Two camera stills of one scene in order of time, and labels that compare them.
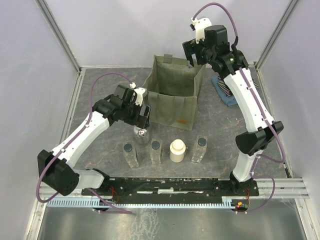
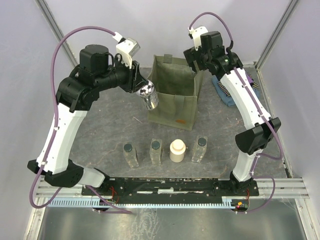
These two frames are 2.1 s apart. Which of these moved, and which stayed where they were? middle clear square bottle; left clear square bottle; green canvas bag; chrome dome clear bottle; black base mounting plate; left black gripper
Moved: chrome dome clear bottle; left black gripper
Stayed: black base mounting plate; middle clear square bottle; left clear square bottle; green canvas bag
